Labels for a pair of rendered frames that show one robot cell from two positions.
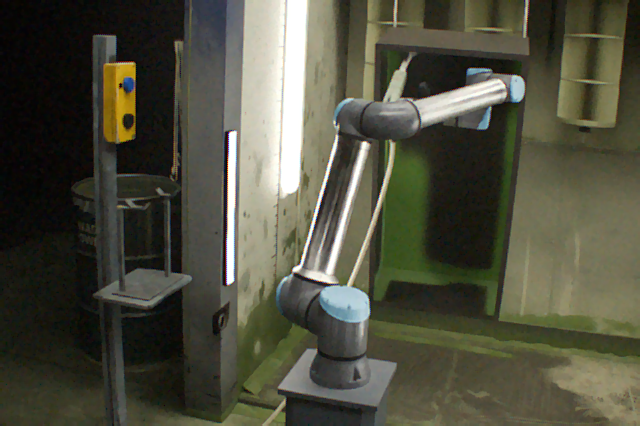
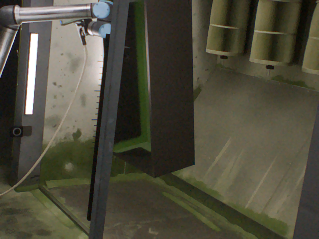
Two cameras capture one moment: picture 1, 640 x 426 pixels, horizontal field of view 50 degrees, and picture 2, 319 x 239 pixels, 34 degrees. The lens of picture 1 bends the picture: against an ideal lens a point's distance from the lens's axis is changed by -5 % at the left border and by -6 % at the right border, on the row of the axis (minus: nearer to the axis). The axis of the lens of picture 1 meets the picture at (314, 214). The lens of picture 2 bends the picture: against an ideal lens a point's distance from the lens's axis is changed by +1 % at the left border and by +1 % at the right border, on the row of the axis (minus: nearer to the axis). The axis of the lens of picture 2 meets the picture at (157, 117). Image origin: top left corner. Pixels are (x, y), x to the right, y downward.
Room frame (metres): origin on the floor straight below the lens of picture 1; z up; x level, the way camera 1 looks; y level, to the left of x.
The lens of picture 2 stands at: (0.39, -2.87, 1.55)
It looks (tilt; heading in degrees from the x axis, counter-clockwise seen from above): 12 degrees down; 39
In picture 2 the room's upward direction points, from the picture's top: 7 degrees clockwise
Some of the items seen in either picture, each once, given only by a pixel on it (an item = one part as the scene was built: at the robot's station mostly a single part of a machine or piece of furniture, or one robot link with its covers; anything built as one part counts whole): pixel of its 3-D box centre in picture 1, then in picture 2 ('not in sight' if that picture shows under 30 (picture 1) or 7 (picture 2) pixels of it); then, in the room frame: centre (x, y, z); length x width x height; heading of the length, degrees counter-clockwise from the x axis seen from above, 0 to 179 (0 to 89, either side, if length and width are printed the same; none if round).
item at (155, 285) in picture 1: (147, 241); not in sight; (2.34, 0.56, 0.95); 0.26 x 0.15 x 0.32; 164
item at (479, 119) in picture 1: (473, 115); (102, 29); (2.63, -0.56, 1.40); 0.12 x 0.09 x 0.10; 77
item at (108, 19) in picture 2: (480, 85); (104, 11); (2.62, -0.58, 1.51); 0.12 x 0.09 x 0.12; 38
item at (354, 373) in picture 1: (340, 361); not in sight; (2.04, -0.10, 0.69); 0.19 x 0.19 x 0.10
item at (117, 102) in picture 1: (119, 102); not in sight; (2.36, 0.67, 1.42); 0.12 x 0.06 x 0.26; 164
